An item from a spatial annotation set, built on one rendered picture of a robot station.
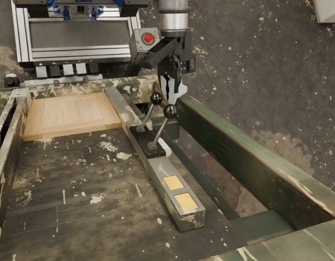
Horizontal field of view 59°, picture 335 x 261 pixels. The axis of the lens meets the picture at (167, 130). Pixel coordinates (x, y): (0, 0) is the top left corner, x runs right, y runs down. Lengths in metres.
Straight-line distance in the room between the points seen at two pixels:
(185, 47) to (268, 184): 0.42
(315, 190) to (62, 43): 1.90
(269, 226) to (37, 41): 1.92
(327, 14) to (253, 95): 1.10
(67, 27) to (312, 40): 2.30
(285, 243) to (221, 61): 2.35
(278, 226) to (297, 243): 0.24
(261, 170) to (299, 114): 2.29
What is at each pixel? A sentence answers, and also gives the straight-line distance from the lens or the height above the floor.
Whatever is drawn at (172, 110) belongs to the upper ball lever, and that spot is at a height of 1.56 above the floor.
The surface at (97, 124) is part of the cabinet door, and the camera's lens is 1.02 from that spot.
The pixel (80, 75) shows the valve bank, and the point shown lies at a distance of 1.58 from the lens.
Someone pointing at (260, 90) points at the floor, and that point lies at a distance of 2.80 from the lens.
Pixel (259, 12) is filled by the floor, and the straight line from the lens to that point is 3.12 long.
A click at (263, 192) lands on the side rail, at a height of 1.62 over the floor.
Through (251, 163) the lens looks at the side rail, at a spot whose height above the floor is 1.59.
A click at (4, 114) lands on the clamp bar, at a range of 1.08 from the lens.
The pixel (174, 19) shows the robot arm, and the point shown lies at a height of 1.57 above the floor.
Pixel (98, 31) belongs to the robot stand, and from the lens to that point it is 2.27.
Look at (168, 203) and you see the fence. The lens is 0.61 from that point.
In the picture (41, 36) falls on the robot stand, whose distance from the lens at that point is 2.25.
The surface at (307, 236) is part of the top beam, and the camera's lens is 0.46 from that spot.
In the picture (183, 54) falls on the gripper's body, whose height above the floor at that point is 1.50.
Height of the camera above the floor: 2.24
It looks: 72 degrees down
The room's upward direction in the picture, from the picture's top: 62 degrees clockwise
